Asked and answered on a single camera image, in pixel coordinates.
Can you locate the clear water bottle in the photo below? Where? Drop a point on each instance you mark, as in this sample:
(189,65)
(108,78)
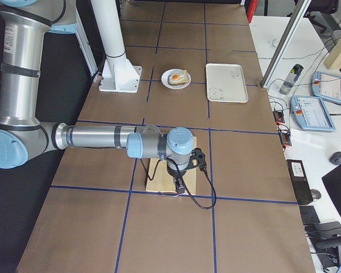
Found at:
(291,79)

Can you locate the aluminium frame post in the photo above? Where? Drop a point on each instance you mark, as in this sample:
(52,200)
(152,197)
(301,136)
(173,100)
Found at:
(289,31)

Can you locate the white mounting column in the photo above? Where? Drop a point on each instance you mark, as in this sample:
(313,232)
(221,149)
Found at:
(118,74)

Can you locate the teach pendant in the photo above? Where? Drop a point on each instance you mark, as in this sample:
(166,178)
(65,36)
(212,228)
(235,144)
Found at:
(311,114)
(326,86)

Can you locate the orange black usb hub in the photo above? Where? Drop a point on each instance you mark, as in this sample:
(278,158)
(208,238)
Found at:
(279,117)

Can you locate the wooden cutting board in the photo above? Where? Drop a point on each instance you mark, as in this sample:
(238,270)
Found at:
(159,179)

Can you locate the fried egg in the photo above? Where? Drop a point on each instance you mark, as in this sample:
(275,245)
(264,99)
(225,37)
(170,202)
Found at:
(176,77)

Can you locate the far teach pendant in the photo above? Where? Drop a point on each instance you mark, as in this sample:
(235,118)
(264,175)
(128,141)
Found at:
(326,86)

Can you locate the black computer mouse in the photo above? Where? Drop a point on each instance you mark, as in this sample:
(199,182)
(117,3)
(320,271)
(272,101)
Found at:
(335,158)

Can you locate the black rectangular box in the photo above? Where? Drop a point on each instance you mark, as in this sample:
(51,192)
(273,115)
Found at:
(299,182)

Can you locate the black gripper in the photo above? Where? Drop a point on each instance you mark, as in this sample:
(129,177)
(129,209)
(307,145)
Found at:
(174,174)

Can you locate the cream bear tray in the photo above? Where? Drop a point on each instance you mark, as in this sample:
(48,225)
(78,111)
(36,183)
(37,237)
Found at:
(226,83)

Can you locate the near teach pendant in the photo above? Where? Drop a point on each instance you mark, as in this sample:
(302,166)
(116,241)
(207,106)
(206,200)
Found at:
(311,114)

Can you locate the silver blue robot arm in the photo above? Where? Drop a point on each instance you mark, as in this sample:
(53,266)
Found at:
(23,136)

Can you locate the white round plate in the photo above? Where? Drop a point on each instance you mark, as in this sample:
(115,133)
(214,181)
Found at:
(164,80)

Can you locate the bottom bread slice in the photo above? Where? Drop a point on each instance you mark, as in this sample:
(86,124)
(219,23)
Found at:
(185,79)

